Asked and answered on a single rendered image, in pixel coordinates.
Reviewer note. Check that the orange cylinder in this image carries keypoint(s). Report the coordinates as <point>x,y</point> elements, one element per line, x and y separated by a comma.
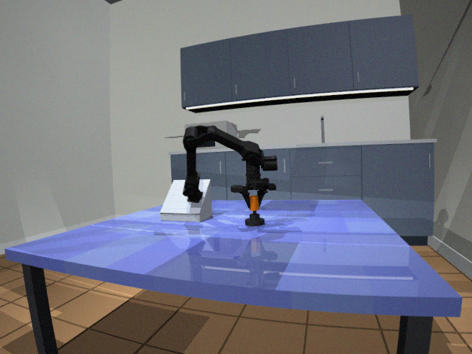
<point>254,203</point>

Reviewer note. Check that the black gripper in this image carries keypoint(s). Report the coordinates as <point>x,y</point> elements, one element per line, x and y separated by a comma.
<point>244,189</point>

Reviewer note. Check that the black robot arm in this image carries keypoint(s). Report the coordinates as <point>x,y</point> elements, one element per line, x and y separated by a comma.
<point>250,152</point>

